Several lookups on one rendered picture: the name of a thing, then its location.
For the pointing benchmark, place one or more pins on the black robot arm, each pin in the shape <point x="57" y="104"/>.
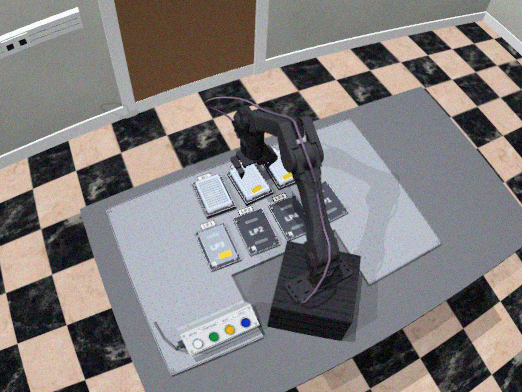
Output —
<point x="294" y="160"/>

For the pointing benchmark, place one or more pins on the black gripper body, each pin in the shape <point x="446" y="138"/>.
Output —
<point x="260" y="156"/>

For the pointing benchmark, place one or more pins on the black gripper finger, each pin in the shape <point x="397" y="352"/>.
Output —
<point x="267" y="165"/>
<point x="240" y="172"/>

